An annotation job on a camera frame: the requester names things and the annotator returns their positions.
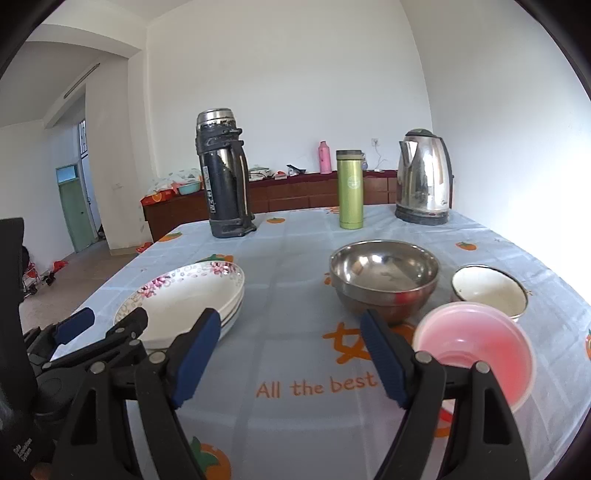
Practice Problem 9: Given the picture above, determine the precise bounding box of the floral white plate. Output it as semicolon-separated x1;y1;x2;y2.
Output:
113;261;245;350

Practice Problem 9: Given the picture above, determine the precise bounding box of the pink plastic bowl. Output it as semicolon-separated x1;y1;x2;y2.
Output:
413;302;537;412

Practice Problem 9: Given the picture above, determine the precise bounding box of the white enamel bowl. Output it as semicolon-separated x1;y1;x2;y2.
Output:
451;265;529;322

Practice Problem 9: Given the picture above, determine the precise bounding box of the stainless steel mixing bowl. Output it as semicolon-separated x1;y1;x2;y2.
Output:
329;239;440;325

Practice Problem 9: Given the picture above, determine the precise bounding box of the black chair with red items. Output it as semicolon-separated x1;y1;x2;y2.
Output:
22;246;68;297

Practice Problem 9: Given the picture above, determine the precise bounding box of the green door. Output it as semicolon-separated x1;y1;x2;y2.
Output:
56;164;97;252

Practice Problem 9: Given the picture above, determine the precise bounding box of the light blue printed tablecloth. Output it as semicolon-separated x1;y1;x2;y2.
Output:
58;205;590;479

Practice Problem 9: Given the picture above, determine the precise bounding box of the teal basin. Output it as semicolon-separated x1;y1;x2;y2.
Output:
177;181;200;196

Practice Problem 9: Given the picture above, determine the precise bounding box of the large black thermos flask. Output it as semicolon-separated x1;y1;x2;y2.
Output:
195;108;256;238

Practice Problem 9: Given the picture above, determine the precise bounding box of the dark red wooden sideboard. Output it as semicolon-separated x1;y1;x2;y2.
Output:
141;170;397;241

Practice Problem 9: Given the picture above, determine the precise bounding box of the stainless steel electric kettle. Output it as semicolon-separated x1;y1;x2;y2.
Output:
394;128;453;226

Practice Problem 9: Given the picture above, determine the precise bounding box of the pink thermos bottle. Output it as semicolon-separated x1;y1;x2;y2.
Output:
318;141;332;175

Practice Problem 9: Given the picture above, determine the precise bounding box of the green travel mug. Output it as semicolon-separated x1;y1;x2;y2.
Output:
335;150;363;230

